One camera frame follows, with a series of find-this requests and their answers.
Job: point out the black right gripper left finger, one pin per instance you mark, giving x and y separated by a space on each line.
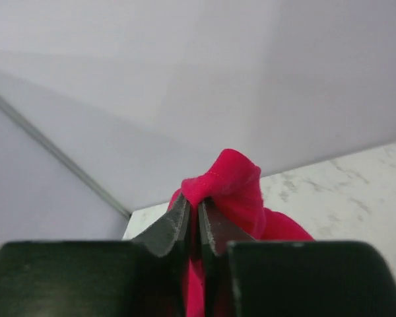
170 233

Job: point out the red t shirt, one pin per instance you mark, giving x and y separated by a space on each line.
231 187

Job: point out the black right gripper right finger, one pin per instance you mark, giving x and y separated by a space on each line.
216 230

